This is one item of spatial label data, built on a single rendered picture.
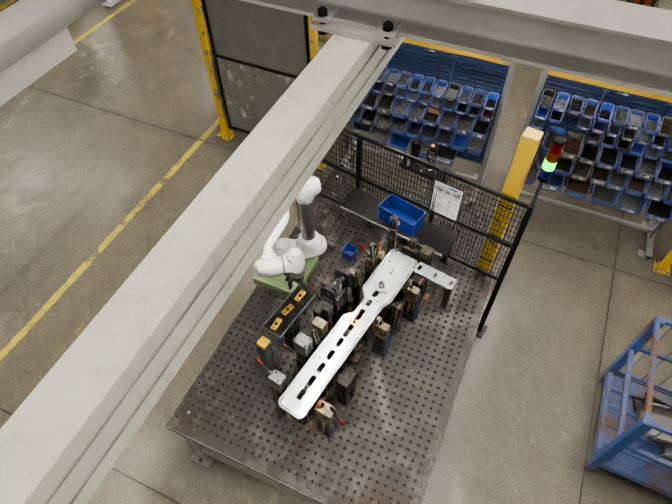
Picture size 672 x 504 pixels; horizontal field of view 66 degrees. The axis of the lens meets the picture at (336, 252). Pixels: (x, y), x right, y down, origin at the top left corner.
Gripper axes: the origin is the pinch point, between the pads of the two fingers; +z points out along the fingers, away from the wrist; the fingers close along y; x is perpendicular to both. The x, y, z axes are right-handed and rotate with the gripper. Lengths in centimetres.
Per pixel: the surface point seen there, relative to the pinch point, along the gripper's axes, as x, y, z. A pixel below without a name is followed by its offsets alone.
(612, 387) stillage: 113, 203, 103
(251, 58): 195, -203, 8
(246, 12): 195, -200, -39
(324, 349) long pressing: -15.7, 29.3, 20.2
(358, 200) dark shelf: 101, -20, 17
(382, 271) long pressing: 56, 29, 20
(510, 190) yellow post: 116, 82, -38
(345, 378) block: -26, 51, 17
